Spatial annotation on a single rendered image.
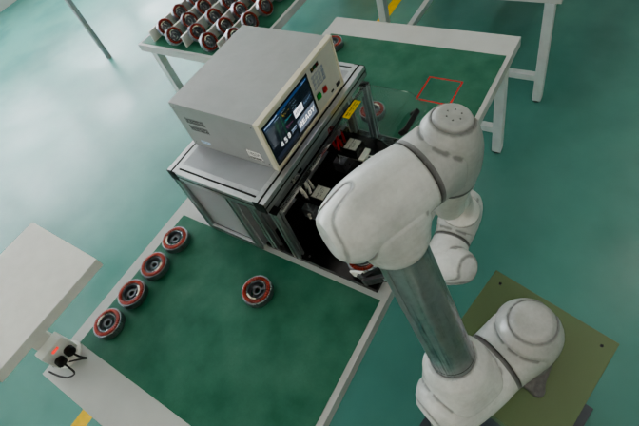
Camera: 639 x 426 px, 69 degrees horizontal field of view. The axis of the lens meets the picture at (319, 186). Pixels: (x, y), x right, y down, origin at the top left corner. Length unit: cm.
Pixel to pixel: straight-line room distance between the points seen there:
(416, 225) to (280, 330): 95
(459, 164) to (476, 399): 58
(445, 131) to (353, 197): 18
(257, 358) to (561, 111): 231
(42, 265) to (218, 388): 65
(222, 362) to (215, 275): 34
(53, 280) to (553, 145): 252
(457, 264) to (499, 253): 126
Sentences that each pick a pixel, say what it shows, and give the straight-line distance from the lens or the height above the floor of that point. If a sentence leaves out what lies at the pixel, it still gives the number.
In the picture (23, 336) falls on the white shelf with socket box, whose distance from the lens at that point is 150.
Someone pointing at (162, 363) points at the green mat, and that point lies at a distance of 177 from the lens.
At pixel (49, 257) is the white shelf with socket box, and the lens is 161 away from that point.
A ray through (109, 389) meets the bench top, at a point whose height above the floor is 75.
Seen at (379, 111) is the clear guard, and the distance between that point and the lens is 164.
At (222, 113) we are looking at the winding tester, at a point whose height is 132.
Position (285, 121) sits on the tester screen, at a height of 124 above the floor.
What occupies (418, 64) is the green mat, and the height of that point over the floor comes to 75.
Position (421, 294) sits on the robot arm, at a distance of 89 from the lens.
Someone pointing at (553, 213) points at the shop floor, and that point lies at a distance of 267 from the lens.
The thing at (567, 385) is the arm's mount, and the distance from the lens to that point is 146.
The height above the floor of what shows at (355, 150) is 92.
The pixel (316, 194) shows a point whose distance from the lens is 164.
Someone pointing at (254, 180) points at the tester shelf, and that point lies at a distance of 150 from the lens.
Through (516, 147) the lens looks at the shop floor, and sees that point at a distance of 293.
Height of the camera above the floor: 217
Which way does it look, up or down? 49 degrees down
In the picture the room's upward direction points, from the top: 22 degrees counter-clockwise
